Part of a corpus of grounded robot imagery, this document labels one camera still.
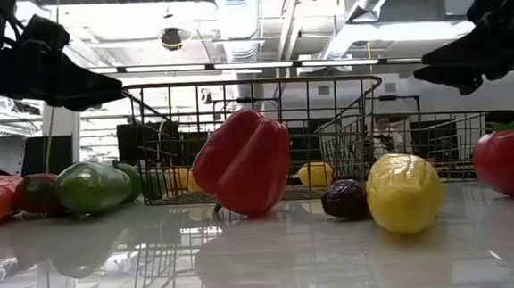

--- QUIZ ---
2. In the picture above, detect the yellow-orange citrus fruit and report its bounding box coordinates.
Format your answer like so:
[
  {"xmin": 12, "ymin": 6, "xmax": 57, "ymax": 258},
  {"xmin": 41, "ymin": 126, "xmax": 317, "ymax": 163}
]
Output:
[{"xmin": 162, "ymin": 166, "xmax": 190, "ymax": 192}]

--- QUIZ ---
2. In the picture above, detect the linear ceiling light rail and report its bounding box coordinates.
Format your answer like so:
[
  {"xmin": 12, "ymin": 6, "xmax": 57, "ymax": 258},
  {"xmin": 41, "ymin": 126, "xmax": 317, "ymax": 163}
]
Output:
[{"xmin": 86, "ymin": 46, "xmax": 426, "ymax": 84}]

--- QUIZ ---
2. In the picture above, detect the metal wire basket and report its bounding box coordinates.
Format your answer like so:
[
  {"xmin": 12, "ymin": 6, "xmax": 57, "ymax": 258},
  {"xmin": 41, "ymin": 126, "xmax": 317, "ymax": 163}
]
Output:
[
  {"xmin": 316, "ymin": 106, "xmax": 493, "ymax": 191},
  {"xmin": 121, "ymin": 69, "xmax": 390, "ymax": 210}
]

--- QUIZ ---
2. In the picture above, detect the red bell pepper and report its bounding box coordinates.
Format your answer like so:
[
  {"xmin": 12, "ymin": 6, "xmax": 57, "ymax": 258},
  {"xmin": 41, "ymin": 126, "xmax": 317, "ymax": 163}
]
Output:
[{"xmin": 187, "ymin": 105, "xmax": 295, "ymax": 222}]

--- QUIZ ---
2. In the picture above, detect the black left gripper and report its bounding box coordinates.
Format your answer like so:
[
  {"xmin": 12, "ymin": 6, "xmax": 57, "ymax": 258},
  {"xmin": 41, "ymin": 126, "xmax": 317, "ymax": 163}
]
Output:
[{"xmin": 0, "ymin": 34, "xmax": 126, "ymax": 118}]

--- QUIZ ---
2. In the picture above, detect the ribbed ceiling duct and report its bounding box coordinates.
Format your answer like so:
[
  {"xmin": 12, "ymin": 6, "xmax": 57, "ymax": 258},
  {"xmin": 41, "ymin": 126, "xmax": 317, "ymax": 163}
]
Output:
[{"xmin": 211, "ymin": 0, "xmax": 264, "ymax": 62}]

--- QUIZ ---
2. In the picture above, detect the black partition panel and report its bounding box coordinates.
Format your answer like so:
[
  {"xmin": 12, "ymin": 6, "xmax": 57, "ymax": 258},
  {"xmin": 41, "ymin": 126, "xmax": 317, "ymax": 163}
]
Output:
[{"xmin": 19, "ymin": 135, "xmax": 76, "ymax": 177}]

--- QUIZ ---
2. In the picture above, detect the black equipment rack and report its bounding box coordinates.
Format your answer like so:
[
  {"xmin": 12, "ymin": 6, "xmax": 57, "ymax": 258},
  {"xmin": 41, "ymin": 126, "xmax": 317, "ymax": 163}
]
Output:
[{"xmin": 115, "ymin": 119, "xmax": 183, "ymax": 167}]

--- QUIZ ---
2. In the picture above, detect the green lime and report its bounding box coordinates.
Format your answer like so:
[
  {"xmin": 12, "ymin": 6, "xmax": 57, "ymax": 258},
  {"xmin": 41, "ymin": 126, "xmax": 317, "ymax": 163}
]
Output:
[
  {"xmin": 113, "ymin": 161, "xmax": 145, "ymax": 203},
  {"xmin": 142, "ymin": 170, "xmax": 169, "ymax": 201}
]

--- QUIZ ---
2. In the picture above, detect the yellow corn cob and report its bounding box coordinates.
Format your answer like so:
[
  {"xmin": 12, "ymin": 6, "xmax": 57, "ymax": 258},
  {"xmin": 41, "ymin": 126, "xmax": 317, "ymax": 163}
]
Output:
[{"xmin": 363, "ymin": 150, "xmax": 448, "ymax": 237}]

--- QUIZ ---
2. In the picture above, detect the person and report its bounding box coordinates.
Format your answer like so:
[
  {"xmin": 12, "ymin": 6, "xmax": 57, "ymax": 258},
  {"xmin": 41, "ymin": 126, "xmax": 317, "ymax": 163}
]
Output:
[{"xmin": 369, "ymin": 114, "xmax": 409, "ymax": 160}]

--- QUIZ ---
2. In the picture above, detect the black dome ceiling camera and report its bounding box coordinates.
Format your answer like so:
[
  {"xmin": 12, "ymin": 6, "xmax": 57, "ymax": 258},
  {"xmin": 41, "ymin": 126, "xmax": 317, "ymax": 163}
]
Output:
[{"xmin": 159, "ymin": 26, "xmax": 184, "ymax": 53}]

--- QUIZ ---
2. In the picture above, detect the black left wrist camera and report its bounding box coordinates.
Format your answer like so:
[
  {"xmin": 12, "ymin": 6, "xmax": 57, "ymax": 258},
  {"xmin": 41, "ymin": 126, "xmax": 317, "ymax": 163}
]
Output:
[{"xmin": 19, "ymin": 12, "xmax": 72, "ymax": 54}]

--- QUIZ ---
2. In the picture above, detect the long red pepper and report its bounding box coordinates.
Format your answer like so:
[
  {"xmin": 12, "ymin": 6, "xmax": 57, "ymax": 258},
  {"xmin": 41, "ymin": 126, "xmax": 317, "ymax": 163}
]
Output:
[{"xmin": 15, "ymin": 171, "xmax": 63, "ymax": 218}]

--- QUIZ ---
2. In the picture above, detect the green cucumber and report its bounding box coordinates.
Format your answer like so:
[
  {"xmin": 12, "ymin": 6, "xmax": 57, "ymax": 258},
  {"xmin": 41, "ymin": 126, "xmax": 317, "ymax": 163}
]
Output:
[{"xmin": 53, "ymin": 158, "xmax": 135, "ymax": 218}]

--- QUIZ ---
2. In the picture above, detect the white building column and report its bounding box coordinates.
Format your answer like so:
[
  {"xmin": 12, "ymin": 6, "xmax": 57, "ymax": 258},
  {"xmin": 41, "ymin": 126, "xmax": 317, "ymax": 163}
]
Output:
[{"xmin": 41, "ymin": 101, "xmax": 84, "ymax": 166}]

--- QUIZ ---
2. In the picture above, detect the dark purple plum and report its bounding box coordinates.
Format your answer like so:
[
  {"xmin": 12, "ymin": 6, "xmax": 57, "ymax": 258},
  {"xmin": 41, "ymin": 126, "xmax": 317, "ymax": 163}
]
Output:
[{"xmin": 319, "ymin": 177, "xmax": 372, "ymax": 224}]

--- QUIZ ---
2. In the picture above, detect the yellow lemon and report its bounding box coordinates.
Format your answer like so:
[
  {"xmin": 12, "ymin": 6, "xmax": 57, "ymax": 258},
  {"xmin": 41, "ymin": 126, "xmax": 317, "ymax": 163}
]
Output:
[
  {"xmin": 186, "ymin": 169, "xmax": 203, "ymax": 194},
  {"xmin": 296, "ymin": 160, "xmax": 335, "ymax": 190}
]

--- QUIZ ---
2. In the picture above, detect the red tomato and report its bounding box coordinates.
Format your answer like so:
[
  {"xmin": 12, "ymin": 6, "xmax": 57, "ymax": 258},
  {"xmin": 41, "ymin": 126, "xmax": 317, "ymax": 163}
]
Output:
[{"xmin": 469, "ymin": 119, "xmax": 514, "ymax": 203}]

